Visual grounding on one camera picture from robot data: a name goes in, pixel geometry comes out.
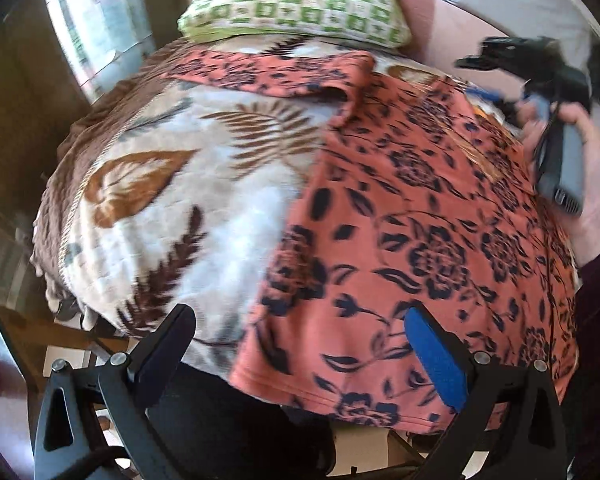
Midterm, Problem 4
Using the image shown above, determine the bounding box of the patterned glass window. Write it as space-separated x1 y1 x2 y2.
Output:
45 0 156 103

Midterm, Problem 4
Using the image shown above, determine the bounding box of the leaf-patterned fleece blanket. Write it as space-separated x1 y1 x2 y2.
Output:
29 34 581 380

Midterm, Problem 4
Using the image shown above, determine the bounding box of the green white patterned pillow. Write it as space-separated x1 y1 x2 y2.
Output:
178 0 412 49

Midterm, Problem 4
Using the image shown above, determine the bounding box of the orange floral garment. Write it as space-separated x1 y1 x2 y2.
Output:
171 51 578 434

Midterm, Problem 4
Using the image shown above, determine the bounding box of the person's right hand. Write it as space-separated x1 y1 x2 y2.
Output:
517 98 600 269

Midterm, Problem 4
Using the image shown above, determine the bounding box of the pink bolster pillow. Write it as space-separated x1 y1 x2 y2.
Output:
399 0 524 100

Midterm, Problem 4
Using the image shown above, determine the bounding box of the grey pillow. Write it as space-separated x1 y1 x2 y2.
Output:
445 0 600 65

